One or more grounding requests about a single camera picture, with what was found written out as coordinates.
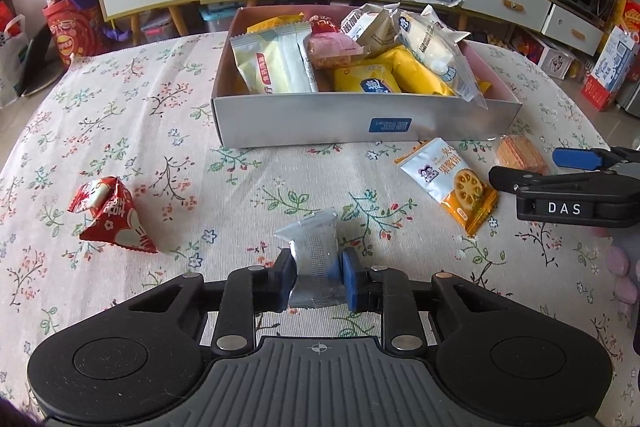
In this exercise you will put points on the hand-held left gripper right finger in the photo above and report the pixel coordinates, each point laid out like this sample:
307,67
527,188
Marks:
350,284

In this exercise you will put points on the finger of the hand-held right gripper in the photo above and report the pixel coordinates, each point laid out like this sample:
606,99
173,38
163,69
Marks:
575,158
510,179

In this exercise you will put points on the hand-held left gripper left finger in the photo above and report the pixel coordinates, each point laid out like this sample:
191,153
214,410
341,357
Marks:
285,279

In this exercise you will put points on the clear wafer packet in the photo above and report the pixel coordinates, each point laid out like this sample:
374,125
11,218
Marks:
522,154

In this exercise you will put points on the silver snack packet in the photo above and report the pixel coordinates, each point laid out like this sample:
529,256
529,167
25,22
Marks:
315,252

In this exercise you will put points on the pink cardboard box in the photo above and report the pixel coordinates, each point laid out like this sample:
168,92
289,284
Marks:
320,117

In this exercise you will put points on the orange and white biscuit packet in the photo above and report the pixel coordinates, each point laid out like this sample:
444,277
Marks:
450,184

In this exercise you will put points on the blue and red carton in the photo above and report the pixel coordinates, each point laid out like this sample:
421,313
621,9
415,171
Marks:
607,69

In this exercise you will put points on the white patterned box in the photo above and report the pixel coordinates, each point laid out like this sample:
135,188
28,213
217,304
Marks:
560,61

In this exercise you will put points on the plain yellow snack packet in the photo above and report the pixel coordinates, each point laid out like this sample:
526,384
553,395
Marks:
420,74

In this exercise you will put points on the white clear bread packet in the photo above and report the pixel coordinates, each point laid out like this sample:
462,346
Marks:
440,49

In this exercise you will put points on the red and yellow box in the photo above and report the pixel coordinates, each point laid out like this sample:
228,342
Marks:
627,14

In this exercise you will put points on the floral tablecloth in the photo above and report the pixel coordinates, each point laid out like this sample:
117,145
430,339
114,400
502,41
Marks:
165,142

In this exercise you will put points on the red triangular snack packet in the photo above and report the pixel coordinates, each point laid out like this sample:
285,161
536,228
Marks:
112,217

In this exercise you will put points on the beige snack packet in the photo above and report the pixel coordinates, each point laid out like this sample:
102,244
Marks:
370,29

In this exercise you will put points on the pale green snack packet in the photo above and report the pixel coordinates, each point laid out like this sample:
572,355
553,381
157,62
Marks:
275,64

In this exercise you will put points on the pink and red snack packet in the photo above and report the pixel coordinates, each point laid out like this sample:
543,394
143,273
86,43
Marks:
332,44

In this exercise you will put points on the blue lidded storage bin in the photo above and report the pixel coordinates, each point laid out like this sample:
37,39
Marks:
217,17

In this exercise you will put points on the clear storage bin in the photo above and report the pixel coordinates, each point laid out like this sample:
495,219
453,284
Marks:
160,27

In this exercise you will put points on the black flat board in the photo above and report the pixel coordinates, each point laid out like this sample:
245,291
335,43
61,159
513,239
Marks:
42,62

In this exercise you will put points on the red printed bucket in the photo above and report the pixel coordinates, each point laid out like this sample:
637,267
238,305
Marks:
72,29

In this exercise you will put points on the white shopping bag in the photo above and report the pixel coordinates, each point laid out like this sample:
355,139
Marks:
11,62

